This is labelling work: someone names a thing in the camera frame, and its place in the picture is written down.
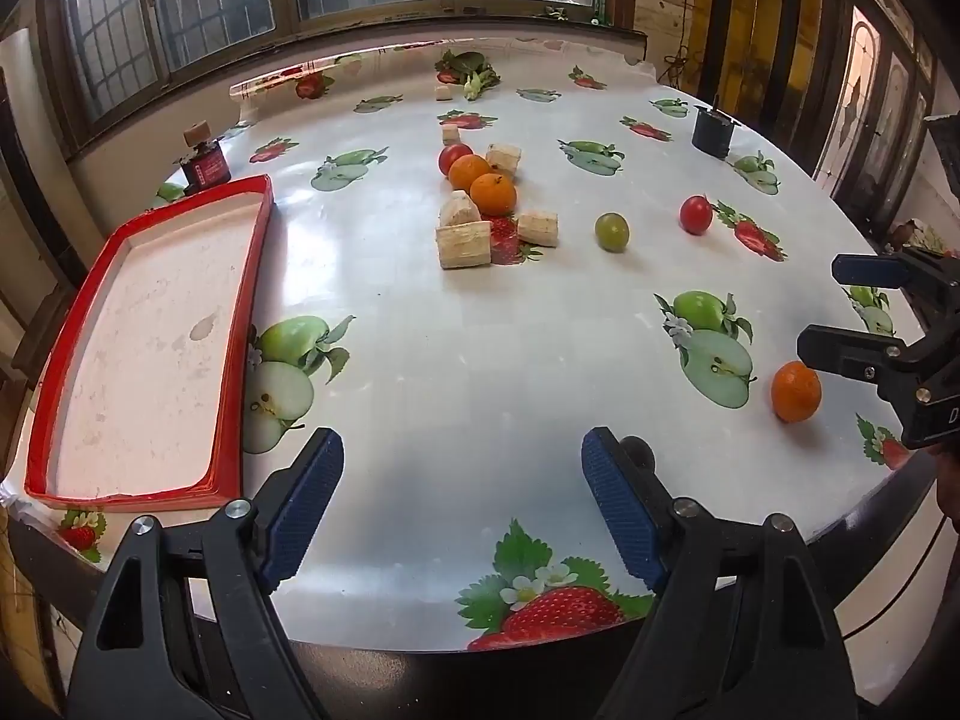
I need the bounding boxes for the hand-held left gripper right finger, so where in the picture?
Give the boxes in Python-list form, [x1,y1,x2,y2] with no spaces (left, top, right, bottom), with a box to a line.
[581,426,860,720]

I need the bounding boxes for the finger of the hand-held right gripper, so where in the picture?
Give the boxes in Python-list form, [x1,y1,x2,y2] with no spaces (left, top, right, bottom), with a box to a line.
[796,322,917,391]
[831,253,912,290]

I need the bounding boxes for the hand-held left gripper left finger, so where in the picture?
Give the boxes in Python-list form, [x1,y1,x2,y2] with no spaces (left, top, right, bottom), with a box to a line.
[66,426,346,720]

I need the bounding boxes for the orange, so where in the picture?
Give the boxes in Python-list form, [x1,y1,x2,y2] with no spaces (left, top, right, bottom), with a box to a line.
[448,154,492,192]
[469,173,518,217]
[771,361,823,424]

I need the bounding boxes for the red rimmed tray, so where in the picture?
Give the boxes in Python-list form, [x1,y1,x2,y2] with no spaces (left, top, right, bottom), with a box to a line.
[24,174,275,503]

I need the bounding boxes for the green tomato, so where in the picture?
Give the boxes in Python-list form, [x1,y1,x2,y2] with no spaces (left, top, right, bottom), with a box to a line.
[595,212,630,254]

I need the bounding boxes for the large beige sugarcane chunk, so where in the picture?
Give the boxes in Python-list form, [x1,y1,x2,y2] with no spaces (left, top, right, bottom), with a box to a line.
[436,220,493,271]

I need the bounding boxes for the patterned glass door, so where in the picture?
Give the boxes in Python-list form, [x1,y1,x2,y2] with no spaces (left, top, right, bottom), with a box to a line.
[814,4,938,203]

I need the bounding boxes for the small black container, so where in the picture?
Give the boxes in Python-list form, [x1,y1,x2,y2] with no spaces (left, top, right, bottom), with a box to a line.
[691,95,740,158]

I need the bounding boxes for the fruit print tablecloth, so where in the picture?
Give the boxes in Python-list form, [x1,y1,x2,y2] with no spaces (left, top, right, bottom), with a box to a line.
[0,34,927,653]

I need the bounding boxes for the dark round table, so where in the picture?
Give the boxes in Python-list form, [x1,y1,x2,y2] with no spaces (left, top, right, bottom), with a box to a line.
[0,450,960,720]

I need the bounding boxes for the yellow wooden panels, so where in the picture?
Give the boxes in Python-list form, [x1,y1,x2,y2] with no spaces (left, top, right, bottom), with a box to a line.
[690,0,826,113]

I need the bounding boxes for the black motor with cork wheel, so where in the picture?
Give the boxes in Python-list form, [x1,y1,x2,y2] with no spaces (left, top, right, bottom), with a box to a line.
[180,121,232,196]

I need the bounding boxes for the green leafy vegetable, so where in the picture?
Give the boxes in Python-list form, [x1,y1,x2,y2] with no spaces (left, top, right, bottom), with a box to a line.
[457,52,502,101]

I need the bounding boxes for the barred window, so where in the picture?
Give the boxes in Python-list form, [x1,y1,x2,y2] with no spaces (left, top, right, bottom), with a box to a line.
[37,0,608,143]

